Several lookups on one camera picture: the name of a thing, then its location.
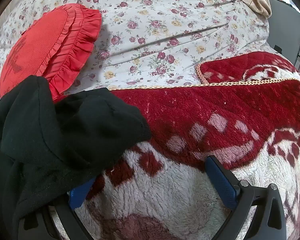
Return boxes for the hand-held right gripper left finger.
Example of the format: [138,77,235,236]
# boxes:
[17,177,96,240]

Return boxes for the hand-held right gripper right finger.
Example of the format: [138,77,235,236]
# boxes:
[204,155,288,240]

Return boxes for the black pants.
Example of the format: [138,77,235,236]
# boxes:
[0,75,152,240]

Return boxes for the red and white plush blanket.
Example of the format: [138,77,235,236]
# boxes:
[0,51,300,240]

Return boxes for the red heart-shaped frilled pillow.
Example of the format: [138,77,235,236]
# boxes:
[0,4,102,103]

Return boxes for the floral bed sheet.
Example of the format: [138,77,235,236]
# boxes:
[0,0,271,105]

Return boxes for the grey cabinet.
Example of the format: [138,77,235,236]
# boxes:
[268,0,300,70]

